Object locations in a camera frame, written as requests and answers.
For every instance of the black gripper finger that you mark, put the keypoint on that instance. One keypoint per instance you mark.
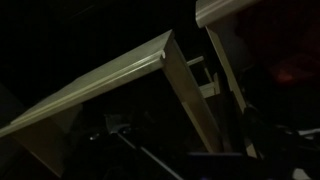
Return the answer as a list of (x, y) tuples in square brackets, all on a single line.
[(269, 140)]

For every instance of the red garment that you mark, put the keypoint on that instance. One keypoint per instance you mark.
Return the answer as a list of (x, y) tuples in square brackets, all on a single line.
[(294, 70)]

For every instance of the wooden top right drawer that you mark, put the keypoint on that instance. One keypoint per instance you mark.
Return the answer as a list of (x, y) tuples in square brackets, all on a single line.
[(249, 36)]

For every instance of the wooden drawer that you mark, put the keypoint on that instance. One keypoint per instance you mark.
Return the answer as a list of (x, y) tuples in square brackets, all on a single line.
[(249, 36), (35, 130)]

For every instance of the wooden top left drawer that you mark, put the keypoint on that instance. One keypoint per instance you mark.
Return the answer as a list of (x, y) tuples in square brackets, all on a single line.
[(35, 130)]

